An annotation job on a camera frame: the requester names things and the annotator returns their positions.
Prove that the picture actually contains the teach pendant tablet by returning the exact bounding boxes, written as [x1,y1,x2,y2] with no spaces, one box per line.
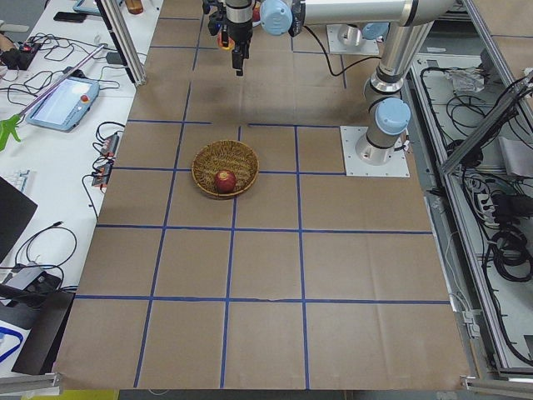
[26,77,100,132]

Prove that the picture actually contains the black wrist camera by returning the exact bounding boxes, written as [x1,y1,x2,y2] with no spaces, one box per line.
[207,11,226,36]

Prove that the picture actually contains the orange usb hub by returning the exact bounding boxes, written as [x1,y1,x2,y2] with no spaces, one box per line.
[92,162,112,189]
[100,133,120,158]

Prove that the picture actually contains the green reacher grabber tool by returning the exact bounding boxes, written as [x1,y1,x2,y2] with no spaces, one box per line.
[1,43,107,151]

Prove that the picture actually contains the aluminium frame post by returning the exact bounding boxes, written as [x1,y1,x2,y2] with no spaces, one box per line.
[96,0,147,87]

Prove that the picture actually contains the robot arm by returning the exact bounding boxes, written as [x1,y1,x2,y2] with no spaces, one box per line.
[260,0,453,166]

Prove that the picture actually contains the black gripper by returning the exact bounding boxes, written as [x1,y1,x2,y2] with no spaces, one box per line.
[220,19,252,76]
[202,0,225,15]

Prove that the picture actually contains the black braided left cable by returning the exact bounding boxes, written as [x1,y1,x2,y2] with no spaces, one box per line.
[301,24,382,77]

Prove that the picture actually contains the red apple plate front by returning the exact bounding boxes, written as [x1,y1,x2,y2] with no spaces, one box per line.
[252,6,261,23]

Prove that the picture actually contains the woven wicker basket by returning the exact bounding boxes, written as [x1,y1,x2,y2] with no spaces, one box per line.
[192,139,259,199]

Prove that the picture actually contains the black smartphone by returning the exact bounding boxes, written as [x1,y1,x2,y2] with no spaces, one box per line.
[53,12,87,23]

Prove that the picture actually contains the orange usb hub lower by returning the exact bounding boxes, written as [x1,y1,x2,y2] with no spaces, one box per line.
[92,162,112,189]

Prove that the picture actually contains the dark red apple in basket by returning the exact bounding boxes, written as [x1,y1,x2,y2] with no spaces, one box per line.
[214,169,237,194]

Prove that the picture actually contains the red yellow apple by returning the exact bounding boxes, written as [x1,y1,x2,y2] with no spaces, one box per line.
[217,32,234,51]

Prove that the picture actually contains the grey docking hub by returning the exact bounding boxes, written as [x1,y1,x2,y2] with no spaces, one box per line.
[3,267,61,293]

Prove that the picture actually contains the black laptop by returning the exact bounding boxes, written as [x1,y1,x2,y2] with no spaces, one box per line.
[0,178,37,261]

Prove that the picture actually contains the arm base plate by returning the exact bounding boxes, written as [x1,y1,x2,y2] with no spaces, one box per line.
[326,24,379,56]
[340,126,410,178]

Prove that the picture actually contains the orange usb hub upper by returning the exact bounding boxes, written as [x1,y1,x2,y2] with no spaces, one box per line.
[100,133,120,158]

